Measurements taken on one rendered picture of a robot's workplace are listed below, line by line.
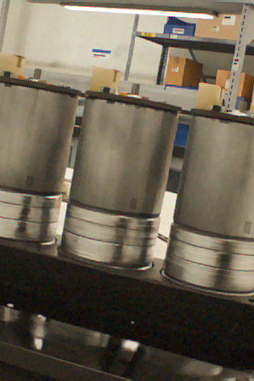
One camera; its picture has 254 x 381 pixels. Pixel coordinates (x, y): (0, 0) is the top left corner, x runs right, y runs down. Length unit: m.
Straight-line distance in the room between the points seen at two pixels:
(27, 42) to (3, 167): 6.22
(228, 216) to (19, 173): 0.05
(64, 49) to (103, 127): 5.91
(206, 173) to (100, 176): 0.03
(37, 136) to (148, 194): 0.03
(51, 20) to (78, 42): 0.39
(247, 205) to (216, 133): 0.02
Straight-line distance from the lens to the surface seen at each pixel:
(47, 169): 0.18
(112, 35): 5.78
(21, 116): 0.18
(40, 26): 6.32
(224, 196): 0.16
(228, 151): 0.16
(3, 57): 0.19
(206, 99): 0.17
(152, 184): 0.17
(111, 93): 0.17
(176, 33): 4.88
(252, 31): 2.80
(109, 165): 0.17
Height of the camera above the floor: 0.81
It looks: 5 degrees down
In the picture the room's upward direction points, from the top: 10 degrees clockwise
